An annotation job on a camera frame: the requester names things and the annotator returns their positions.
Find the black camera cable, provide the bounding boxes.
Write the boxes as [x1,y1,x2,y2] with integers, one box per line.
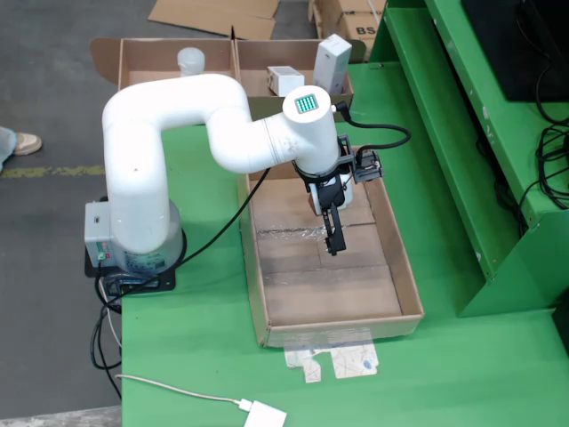
[332,101,413,155]

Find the white plastic bottle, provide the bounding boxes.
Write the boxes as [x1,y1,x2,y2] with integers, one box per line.
[176,47,206,79]

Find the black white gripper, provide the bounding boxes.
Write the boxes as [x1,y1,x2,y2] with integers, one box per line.
[295,166,356,257]

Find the flat open cardboard box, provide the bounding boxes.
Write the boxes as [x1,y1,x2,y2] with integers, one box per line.
[147,0,281,41]

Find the black power cable loops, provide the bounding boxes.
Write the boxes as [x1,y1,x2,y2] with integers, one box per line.
[90,275,124,400]

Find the grey robot base box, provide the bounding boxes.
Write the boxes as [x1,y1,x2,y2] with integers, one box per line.
[84,202,113,263]

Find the thin white cable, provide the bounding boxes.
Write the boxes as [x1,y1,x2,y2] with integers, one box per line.
[114,374,254,413]

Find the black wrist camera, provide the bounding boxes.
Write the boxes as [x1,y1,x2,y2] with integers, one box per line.
[352,149,384,183]

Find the long black arm cable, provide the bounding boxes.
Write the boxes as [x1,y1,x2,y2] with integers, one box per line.
[95,166,271,308]

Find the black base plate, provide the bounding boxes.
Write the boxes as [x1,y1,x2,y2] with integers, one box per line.
[84,244,177,294]

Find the strapped printed cardboard box stack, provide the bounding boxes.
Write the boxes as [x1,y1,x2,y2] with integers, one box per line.
[309,0,388,50]

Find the white adapter block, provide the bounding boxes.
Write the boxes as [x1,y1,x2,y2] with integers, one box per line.
[243,399,288,427]

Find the black monitor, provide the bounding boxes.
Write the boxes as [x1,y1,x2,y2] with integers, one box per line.
[460,0,569,102]

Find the small white carton box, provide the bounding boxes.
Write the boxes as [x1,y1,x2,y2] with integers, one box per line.
[266,66,306,98]

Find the cardboard tray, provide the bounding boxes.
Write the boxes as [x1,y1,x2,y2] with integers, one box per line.
[237,144,426,349]

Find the black cable bundle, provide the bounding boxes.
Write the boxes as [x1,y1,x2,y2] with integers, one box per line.
[475,57,569,241]

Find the blue jeans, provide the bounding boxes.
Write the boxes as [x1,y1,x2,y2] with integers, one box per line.
[0,126,19,173]

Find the open cardboard box with flap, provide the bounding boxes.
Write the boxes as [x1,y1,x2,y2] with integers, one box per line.
[91,37,237,90]

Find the beige sneaker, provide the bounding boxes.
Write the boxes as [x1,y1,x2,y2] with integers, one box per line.
[12,132,44,157]

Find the green metal shelf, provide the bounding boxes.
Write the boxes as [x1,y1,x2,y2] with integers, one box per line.
[368,0,569,319]

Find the tall white carton box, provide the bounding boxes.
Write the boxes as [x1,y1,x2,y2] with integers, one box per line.
[312,34,353,95]

